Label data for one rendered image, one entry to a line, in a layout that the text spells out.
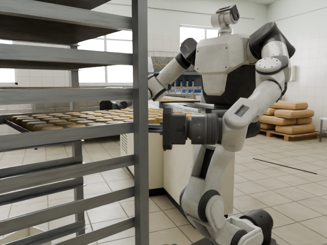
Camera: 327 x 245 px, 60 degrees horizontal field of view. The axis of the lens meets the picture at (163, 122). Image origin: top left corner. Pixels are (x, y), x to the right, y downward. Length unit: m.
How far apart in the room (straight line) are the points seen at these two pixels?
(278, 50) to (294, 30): 6.12
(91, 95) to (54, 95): 0.09
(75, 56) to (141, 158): 0.30
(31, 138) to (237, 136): 0.50
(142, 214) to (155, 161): 1.89
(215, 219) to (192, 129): 0.62
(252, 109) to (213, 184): 0.58
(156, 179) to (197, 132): 2.01
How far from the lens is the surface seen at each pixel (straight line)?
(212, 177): 1.28
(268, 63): 0.96
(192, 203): 1.28
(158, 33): 6.25
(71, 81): 1.14
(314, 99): 6.69
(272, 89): 0.90
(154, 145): 2.65
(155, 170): 2.71
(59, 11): 0.69
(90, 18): 0.72
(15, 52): 0.65
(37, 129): 0.77
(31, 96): 0.66
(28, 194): 1.15
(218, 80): 1.26
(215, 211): 1.28
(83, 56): 0.70
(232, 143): 0.81
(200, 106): 2.58
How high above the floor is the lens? 1.08
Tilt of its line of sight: 8 degrees down
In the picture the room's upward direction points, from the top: straight up
